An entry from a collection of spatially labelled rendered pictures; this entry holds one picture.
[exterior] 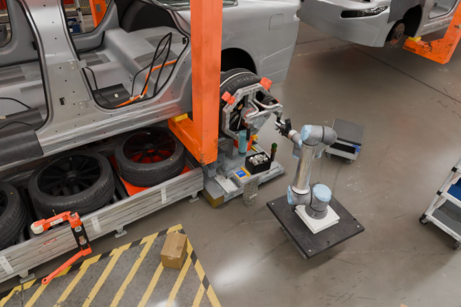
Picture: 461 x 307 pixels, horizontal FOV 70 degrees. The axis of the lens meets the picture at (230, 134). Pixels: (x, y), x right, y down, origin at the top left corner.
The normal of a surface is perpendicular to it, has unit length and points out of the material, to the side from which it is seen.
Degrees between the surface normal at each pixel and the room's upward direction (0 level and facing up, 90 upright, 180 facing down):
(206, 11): 90
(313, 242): 0
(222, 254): 0
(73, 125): 93
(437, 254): 0
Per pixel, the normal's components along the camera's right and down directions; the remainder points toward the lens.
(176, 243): 0.05, -0.79
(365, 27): -0.26, 0.59
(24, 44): 0.57, 0.50
